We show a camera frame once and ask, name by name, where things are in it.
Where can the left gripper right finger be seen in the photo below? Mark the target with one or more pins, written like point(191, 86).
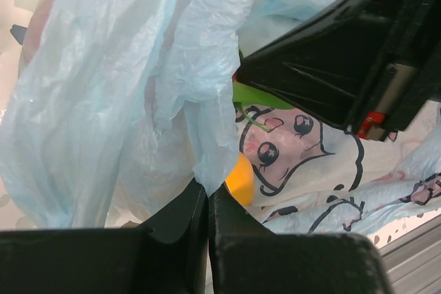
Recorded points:
point(248, 258)

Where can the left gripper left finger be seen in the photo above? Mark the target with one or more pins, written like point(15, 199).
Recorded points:
point(165, 254)

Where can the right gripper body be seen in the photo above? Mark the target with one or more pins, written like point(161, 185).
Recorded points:
point(403, 66)

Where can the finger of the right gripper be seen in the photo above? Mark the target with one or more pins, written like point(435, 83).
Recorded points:
point(329, 64)

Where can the yellow mango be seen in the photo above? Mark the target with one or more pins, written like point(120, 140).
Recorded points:
point(240, 182)

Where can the red dragon fruit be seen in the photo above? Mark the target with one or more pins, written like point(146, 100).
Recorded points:
point(255, 101)

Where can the blue plastic bag with fruit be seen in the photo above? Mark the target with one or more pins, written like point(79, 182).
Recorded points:
point(123, 102)

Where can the aluminium front rail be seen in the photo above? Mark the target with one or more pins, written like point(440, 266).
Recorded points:
point(413, 260)

